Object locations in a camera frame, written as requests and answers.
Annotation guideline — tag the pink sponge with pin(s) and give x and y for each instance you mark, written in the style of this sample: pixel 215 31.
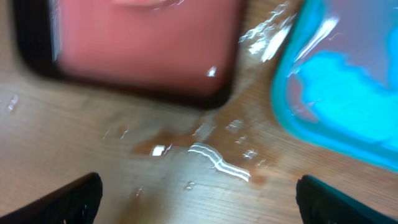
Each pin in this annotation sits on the pink sponge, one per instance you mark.
pixel 141 3

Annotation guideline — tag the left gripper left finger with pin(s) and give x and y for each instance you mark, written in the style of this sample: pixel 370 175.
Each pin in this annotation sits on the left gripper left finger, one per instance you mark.
pixel 76 202

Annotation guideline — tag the teal plastic tray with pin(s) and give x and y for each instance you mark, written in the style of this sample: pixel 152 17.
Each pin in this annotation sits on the teal plastic tray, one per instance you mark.
pixel 336 83

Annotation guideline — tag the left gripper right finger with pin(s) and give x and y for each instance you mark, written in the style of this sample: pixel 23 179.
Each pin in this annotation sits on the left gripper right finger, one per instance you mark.
pixel 320 203

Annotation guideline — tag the black tray with pink water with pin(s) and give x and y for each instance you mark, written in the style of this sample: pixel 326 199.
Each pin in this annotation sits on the black tray with pink water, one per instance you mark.
pixel 184 52

